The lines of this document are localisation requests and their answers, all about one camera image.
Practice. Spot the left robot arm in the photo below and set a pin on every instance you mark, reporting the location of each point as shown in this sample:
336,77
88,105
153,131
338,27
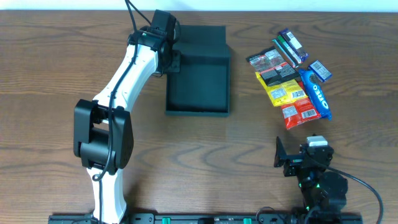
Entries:
102,135

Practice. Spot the green chocolate bar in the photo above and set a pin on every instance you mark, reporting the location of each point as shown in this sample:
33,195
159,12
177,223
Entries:
287,52

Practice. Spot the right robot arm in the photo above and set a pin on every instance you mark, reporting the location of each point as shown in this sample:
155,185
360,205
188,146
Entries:
323,191

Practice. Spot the dark blue chocolate bar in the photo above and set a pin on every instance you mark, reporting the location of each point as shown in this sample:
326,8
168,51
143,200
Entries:
296,46

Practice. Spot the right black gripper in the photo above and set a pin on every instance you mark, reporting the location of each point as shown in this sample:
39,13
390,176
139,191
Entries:
289,158

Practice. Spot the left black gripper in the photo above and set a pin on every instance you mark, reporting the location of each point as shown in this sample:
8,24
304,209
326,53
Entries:
173,62

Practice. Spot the yellow Hacks candy bag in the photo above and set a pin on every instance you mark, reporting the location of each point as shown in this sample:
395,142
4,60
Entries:
284,93

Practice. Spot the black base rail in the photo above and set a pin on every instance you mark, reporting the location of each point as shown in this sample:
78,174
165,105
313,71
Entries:
149,218

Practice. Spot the black red snack packet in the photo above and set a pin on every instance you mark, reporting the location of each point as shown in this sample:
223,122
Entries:
272,67

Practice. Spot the small blue box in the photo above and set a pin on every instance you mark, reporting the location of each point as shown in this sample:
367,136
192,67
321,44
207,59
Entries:
320,71

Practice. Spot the dark green box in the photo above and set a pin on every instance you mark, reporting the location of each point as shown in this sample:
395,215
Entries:
202,86

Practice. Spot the blue Oreo cookie pack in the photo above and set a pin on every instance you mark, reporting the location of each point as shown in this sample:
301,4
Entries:
315,93

